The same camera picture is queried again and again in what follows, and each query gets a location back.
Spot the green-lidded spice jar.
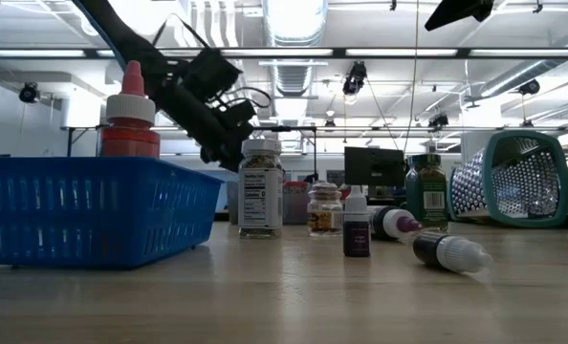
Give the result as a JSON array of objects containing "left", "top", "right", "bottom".
[{"left": 404, "top": 153, "right": 450, "bottom": 231}]

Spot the black background rack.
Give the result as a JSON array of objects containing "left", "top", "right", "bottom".
[{"left": 61, "top": 124, "right": 568, "bottom": 159}]

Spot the purple icing bottle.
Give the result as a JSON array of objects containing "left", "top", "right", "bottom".
[{"left": 368, "top": 204, "right": 425, "bottom": 242}]

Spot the silver ventilation duct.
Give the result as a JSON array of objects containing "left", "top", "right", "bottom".
[{"left": 262, "top": 0, "right": 329, "bottom": 126}]

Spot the blue plastic basket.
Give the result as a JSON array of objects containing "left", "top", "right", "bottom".
[{"left": 0, "top": 155, "right": 224, "bottom": 269}]

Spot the white-lidded glass spice jar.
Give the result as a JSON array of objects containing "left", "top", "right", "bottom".
[{"left": 237, "top": 138, "right": 285, "bottom": 240}]

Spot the black monitor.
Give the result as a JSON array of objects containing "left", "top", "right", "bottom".
[{"left": 343, "top": 146, "right": 406, "bottom": 189}]

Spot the small purple food colouring bottle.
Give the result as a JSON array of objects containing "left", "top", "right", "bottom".
[{"left": 342, "top": 184, "right": 373, "bottom": 259}]

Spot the small glass sprinkles jar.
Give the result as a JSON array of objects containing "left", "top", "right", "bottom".
[{"left": 306, "top": 181, "right": 345, "bottom": 238}]

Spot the teal-framed metal box grater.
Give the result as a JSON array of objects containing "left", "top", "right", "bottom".
[{"left": 447, "top": 129, "right": 568, "bottom": 229}]

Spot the red icing bottle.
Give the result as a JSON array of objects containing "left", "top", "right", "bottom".
[{"left": 98, "top": 59, "right": 162, "bottom": 160}]

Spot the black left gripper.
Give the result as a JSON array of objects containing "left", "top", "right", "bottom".
[{"left": 166, "top": 71, "right": 257, "bottom": 174}]

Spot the small black food colouring bottle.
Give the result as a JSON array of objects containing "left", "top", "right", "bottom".
[{"left": 411, "top": 230, "right": 495, "bottom": 275}]

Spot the black overhead frame bar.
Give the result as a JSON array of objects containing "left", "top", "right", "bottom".
[{"left": 0, "top": 46, "right": 568, "bottom": 60}]

